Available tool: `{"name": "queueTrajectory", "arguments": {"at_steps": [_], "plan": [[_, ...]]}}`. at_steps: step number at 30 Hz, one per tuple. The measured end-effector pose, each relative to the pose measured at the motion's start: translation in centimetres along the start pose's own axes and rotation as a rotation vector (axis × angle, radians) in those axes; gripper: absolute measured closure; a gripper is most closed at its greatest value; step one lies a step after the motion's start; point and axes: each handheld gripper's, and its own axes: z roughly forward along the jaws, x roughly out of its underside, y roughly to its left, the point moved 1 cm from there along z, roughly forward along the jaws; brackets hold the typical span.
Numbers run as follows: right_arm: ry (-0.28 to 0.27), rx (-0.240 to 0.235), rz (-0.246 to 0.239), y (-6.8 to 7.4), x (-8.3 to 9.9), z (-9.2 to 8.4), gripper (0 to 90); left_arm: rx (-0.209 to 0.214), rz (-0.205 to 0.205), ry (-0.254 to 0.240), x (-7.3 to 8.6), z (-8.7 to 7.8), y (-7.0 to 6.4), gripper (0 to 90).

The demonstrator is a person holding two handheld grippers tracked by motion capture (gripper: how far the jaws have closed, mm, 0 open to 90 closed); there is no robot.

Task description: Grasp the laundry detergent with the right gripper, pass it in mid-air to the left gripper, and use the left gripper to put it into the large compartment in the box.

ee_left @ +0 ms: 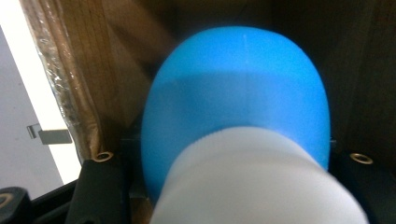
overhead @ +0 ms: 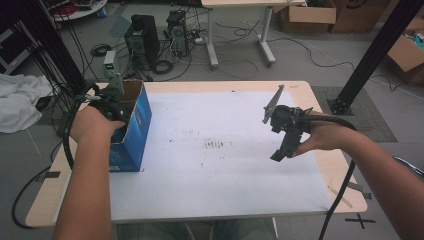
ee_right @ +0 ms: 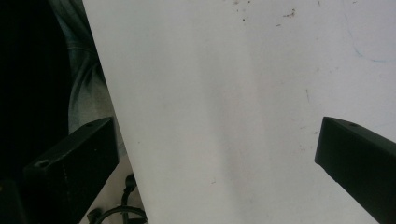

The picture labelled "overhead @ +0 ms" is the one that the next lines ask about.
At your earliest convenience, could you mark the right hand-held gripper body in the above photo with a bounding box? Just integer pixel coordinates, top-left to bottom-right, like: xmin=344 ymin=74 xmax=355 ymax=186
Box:
xmin=262 ymin=84 xmax=314 ymax=134

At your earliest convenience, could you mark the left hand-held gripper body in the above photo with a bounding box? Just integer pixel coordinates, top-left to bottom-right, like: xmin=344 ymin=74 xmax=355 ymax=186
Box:
xmin=87 ymin=73 xmax=133 ymax=123

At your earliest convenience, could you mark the blue cardboard box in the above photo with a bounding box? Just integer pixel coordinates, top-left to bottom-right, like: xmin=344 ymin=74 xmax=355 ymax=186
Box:
xmin=108 ymin=79 xmax=153 ymax=173

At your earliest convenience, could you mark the person's left hand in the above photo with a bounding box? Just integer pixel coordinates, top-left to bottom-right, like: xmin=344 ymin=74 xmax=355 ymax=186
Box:
xmin=69 ymin=105 xmax=126 ymax=144

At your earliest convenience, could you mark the person's right hand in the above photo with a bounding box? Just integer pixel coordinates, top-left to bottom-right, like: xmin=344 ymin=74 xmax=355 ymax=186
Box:
xmin=292 ymin=111 xmax=359 ymax=158

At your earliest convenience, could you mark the small white power supply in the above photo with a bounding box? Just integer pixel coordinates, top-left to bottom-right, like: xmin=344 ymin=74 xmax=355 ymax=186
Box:
xmin=103 ymin=49 xmax=118 ymax=79

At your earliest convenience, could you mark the black computer tower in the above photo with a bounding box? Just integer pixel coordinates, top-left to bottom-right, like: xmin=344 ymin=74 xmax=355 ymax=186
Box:
xmin=123 ymin=13 xmax=161 ymax=71

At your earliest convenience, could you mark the white table mat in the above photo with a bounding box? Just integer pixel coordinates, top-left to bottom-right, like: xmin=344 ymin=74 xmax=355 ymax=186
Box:
xmin=54 ymin=90 xmax=334 ymax=224

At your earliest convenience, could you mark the white cloth heap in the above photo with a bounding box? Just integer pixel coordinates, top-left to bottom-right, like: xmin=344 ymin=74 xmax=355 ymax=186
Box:
xmin=0 ymin=73 xmax=54 ymax=134

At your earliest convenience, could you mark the open-sided computer tower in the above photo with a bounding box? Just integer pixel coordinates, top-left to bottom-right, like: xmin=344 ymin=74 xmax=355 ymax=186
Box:
xmin=165 ymin=9 xmax=189 ymax=58

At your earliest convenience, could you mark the round white table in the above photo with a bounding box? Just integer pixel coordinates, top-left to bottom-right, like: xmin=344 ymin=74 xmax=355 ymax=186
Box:
xmin=49 ymin=0 xmax=109 ymax=23

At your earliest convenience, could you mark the low brown cardboard box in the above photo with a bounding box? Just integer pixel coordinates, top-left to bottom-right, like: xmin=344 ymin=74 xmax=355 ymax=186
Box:
xmin=279 ymin=0 xmax=338 ymax=34

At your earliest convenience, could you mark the white-legged wooden desk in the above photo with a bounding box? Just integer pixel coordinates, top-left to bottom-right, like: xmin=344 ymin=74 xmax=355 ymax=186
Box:
xmin=200 ymin=0 xmax=308 ymax=68

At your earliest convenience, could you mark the metal rod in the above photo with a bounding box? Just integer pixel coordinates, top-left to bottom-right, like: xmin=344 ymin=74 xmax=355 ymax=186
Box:
xmin=393 ymin=155 xmax=424 ymax=178

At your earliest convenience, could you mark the tall brown cardboard box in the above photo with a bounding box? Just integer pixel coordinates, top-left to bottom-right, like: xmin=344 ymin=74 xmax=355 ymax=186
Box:
xmin=328 ymin=0 xmax=393 ymax=34

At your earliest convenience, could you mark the open cardboard box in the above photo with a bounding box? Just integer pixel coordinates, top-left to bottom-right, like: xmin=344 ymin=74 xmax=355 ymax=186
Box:
xmin=384 ymin=16 xmax=424 ymax=84

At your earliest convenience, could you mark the small coiled black cable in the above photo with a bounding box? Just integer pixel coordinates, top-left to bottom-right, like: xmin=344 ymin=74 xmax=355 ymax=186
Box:
xmin=89 ymin=43 xmax=113 ymax=58

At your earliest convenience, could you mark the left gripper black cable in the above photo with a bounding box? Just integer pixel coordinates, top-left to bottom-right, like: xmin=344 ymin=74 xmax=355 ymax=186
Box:
xmin=62 ymin=83 xmax=101 ymax=170

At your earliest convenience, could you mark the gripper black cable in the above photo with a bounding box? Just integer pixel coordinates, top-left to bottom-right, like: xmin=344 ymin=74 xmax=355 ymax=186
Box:
xmin=62 ymin=83 xmax=101 ymax=170
xmin=301 ymin=113 xmax=358 ymax=240

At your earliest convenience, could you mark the large coiled black cable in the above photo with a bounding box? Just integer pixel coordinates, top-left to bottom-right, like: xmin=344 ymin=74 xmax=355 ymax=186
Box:
xmin=152 ymin=59 xmax=175 ymax=75

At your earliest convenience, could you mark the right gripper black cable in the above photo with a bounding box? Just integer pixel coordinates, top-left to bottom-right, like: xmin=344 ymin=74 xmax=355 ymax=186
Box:
xmin=301 ymin=113 xmax=358 ymax=240

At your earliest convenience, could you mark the black post with cables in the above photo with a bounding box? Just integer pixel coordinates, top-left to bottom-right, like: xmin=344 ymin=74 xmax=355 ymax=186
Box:
xmin=9 ymin=0 xmax=89 ymax=98

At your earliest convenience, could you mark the black aluminium post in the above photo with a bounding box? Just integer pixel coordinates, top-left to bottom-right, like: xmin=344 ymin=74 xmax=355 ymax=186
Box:
xmin=326 ymin=0 xmax=424 ymax=116

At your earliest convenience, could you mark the black floor cable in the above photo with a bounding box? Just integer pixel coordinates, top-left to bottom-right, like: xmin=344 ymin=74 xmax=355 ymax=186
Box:
xmin=11 ymin=165 xmax=51 ymax=230

